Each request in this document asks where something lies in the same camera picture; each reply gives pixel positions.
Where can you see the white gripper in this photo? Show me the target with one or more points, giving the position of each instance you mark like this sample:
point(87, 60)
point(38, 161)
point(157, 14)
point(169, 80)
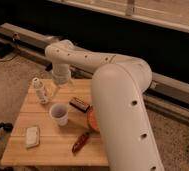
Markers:
point(61, 74)

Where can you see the white sponge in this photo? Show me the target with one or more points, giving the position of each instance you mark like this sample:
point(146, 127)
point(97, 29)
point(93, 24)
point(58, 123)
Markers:
point(32, 136)

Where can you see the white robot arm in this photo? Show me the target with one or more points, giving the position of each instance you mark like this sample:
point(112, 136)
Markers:
point(117, 87)

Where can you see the dark rectangular box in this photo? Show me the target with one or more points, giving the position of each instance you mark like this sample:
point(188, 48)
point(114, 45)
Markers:
point(79, 104)

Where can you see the wooden table board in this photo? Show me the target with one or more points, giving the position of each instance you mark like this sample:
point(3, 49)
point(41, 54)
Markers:
point(55, 142)

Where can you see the orange bowl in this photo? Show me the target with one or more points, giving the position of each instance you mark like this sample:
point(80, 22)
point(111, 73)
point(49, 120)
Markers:
point(91, 120)

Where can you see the black handle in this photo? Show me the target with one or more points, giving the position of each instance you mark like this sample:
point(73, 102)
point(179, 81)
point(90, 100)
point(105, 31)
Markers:
point(7, 127)

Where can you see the long metal rail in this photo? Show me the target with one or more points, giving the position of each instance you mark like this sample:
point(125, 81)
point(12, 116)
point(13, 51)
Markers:
point(174, 90)

